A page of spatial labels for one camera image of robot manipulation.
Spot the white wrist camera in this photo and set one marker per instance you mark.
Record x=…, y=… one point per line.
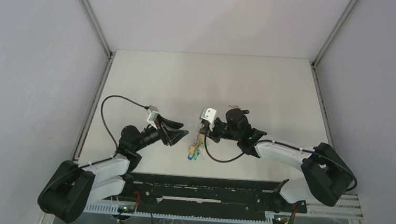
x=153, y=113
x=207, y=117

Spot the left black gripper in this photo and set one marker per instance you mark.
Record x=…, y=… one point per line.
x=170, y=136

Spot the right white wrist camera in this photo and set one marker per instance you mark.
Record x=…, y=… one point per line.
x=207, y=117

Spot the large keyring with yellow handle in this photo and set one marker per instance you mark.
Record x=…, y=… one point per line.
x=198, y=140

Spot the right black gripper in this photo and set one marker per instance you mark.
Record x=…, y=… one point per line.
x=212, y=134

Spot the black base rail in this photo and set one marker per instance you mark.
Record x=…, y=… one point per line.
x=202, y=194

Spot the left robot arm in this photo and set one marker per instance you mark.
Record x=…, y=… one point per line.
x=75, y=186

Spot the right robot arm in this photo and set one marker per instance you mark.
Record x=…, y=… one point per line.
x=325, y=176

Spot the yellow key tag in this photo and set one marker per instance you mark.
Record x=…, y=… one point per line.
x=193, y=148

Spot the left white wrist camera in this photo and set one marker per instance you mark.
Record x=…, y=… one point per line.
x=153, y=113

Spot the white slotted cable duct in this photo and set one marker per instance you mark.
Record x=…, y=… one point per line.
x=232, y=216

